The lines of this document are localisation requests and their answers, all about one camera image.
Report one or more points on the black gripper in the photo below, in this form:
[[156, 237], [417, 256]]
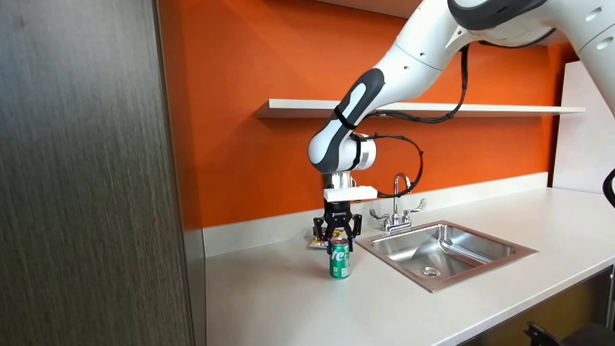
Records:
[[338, 214]]

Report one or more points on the green soda can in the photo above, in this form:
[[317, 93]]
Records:
[[340, 262]]

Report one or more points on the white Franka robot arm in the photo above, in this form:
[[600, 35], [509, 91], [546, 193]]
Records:
[[410, 58]]

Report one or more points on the chrome sink faucet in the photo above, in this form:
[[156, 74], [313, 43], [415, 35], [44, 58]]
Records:
[[396, 214]]

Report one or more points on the stainless steel sink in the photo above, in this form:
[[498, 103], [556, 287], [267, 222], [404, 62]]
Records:
[[448, 256]]

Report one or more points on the yellow red snack bag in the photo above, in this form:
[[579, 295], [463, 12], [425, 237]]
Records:
[[317, 245]]

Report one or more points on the white appliance side panel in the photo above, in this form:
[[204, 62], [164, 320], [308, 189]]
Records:
[[577, 141]]

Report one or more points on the dark wood cabinet panel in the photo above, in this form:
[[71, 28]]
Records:
[[83, 179]]

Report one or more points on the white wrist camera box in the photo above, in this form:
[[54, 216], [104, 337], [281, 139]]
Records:
[[348, 193]]

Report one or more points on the long white wall shelf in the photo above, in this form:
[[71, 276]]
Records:
[[511, 108]]

